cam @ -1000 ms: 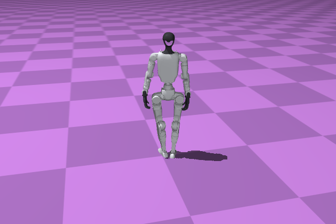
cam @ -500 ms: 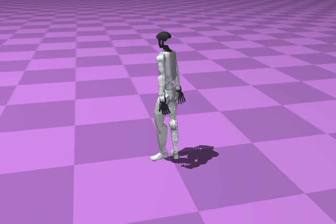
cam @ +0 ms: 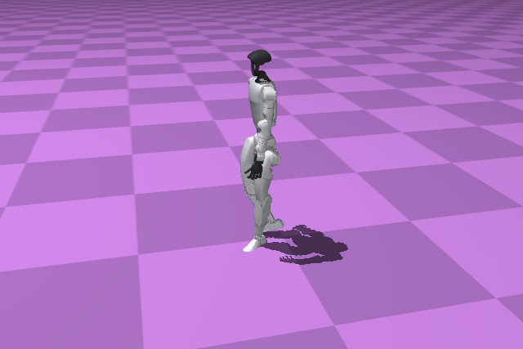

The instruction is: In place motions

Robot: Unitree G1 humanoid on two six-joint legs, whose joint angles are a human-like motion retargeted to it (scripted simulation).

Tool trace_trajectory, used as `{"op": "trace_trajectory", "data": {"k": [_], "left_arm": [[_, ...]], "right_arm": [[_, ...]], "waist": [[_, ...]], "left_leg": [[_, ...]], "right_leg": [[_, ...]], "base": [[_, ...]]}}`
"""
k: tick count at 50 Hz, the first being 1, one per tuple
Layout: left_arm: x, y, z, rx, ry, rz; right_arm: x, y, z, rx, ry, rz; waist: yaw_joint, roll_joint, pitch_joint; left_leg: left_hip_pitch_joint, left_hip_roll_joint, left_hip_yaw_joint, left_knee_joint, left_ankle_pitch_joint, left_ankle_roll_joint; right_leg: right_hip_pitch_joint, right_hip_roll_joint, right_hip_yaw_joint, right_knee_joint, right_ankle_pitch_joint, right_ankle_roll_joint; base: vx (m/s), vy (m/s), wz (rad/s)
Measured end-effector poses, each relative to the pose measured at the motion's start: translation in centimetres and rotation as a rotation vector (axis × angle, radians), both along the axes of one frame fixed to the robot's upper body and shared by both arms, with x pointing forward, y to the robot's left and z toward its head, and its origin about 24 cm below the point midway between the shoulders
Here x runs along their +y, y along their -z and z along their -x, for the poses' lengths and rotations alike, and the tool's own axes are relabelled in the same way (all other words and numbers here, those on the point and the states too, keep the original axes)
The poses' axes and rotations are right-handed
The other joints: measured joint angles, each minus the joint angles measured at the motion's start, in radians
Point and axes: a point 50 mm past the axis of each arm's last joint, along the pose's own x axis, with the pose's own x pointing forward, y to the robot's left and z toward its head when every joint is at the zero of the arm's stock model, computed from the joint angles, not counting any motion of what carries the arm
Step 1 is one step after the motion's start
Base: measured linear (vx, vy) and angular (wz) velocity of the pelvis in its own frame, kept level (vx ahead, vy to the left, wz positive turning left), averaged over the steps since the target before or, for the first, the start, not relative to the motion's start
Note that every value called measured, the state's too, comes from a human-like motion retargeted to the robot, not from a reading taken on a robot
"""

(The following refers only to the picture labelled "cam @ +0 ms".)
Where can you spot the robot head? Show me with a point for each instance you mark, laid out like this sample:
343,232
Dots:
257,58

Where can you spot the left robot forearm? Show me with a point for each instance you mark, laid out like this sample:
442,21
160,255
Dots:
263,137

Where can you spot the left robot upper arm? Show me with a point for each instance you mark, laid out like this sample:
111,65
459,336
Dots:
268,97

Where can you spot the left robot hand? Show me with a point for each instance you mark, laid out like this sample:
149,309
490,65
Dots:
255,169

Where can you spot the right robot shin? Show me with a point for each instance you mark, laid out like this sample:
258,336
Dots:
253,199

